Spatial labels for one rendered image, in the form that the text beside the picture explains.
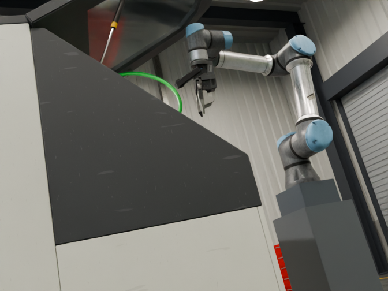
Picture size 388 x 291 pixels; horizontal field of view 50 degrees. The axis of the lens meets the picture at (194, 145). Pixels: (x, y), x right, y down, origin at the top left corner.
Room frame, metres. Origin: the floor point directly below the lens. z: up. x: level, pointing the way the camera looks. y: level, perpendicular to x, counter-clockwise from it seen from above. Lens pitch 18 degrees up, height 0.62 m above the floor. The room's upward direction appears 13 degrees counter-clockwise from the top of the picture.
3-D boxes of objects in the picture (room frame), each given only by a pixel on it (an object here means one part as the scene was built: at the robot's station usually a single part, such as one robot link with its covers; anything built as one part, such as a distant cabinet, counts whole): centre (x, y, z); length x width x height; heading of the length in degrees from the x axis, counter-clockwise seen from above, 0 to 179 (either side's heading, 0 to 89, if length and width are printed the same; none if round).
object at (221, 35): (1.52, -0.19, 1.53); 0.11 x 0.11 x 0.08; 27
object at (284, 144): (1.76, -0.42, 1.07); 0.13 x 0.12 x 0.14; 27
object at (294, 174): (1.77, -0.41, 0.95); 0.15 x 0.15 x 0.10
